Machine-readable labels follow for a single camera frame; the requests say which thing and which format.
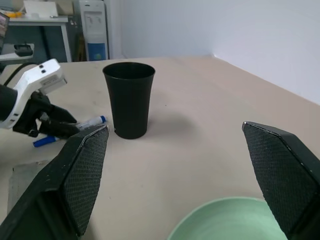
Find green plate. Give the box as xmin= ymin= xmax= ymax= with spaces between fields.
xmin=166 ymin=196 xmax=289 ymax=240

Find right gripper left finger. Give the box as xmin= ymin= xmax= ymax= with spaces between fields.
xmin=0 ymin=124 xmax=111 ymax=240

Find black plastic cup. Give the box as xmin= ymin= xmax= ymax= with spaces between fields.
xmin=102 ymin=62 xmax=157 ymax=140

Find white office desk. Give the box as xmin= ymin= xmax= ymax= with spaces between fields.
xmin=0 ymin=16 xmax=73 ymax=63

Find white water dispenser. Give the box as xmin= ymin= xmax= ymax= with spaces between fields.
xmin=78 ymin=0 xmax=110 ymax=62

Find laptop screen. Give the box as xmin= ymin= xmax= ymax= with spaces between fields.
xmin=0 ymin=11 xmax=11 ymax=55

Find white box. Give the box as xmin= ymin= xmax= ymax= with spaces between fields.
xmin=23 ymin=0 xmax=58 ymax=18

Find dark blue-grey cabinet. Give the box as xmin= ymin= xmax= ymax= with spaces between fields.
xmin=7 ymin=24 xmax=66 ymax=63

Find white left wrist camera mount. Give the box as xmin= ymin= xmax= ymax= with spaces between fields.
xmin=0 ymin=58 xmax=69 ymax=130

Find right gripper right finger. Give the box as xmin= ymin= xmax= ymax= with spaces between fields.
xmin=241 ymin=120 xmax=320 ymax=240

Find white marker with blue cap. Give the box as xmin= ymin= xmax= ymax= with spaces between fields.
xmin=32 ymin=115 xmax=109 ymax=149

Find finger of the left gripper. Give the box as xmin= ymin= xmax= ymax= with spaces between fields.
xmin=39 ymin=118 xmax=81 ymax=140
xmin=46 ymin=103 xmax=78 ymax=124

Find round white side table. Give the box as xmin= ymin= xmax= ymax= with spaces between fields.
xmin=0 ymin=43 xmax=35 ymax=61

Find black handheld device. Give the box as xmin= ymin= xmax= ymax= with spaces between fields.
xmin=13 ymin=43 xmax=35 ymax=57

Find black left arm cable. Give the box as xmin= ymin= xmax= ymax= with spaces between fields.
xmin=0 ymin=62 xmax=39 ymax=86

